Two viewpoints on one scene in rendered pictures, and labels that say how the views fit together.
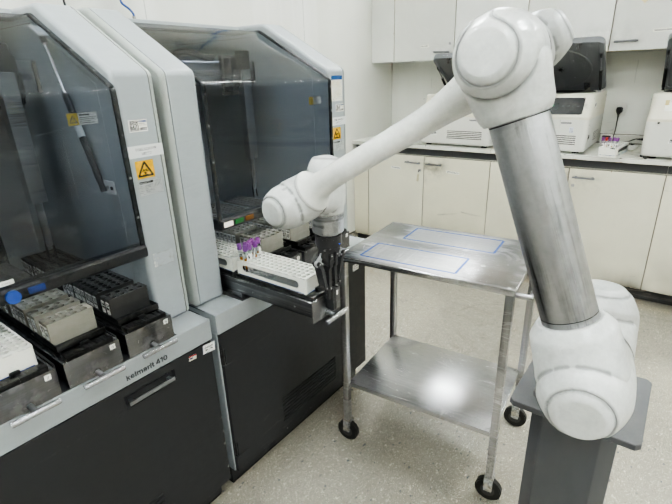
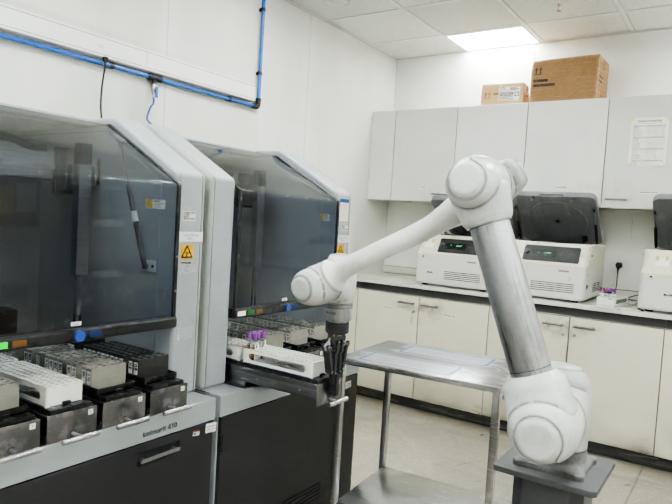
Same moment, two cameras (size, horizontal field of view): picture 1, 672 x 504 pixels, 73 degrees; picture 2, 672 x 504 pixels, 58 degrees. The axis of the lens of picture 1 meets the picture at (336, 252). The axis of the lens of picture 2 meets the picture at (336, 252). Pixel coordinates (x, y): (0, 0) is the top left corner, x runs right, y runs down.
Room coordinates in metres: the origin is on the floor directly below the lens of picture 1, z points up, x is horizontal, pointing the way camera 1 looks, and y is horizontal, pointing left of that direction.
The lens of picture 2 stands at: (-0.69, 0.15, 1.32)
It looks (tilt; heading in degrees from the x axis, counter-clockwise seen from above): 3 degrees down; 357
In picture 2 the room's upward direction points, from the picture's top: 3 degrees clockwise
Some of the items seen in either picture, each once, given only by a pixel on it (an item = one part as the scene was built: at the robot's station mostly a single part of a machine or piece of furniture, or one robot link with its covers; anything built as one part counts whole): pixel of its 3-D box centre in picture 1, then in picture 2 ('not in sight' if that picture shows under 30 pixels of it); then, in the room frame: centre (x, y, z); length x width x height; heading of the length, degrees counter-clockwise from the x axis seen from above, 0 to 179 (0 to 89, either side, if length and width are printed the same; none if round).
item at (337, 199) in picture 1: (323, 185); (338, 278); (1.20, 0.03, 1.14); 0.13 x 0.11 x 0.16; 148
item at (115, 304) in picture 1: (128, 301); (151, 366); (1.13, 0.57, 0.85); 0.12 x 0.02 x 0.06; 143
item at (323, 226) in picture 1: (327, 223); (338, 312); (1.21, 0.02, 1.03); 0.09 x 0.09 x 0.06
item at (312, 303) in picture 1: (252, 278); (254, 370); (1.42, 0.29, 0.78); 0.73 x 0.14 x 0.09; 53
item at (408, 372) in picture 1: (437, 347); (430, 467); (1.53, -0.38, 0.41); 0.67 x 0.46 x 0.82; 57
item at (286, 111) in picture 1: (229, 117); (245, 224); (1.77, 0.38, 1.28); 0.61 x 0.51 x 0.63; 143
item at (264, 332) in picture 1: (211, 228); (205, 332); (1.89, 0.53, 0.81); 1.06 x 0.84 x 1.62; 53
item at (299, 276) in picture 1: (280, 272); (285, 362); (1.33, 0.18, 0.83); 0.30 x 0.10 x 0.06; 53
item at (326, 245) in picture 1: (328, 247); (336, 335); (1.21, 0.02, 0.96); 0.08 x 0.07 x 0.09; 143
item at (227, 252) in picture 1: (215, 253); (218, 346); (1.52, 0.43, 0.83); 0.30 x 0.10 x 0.06; 53
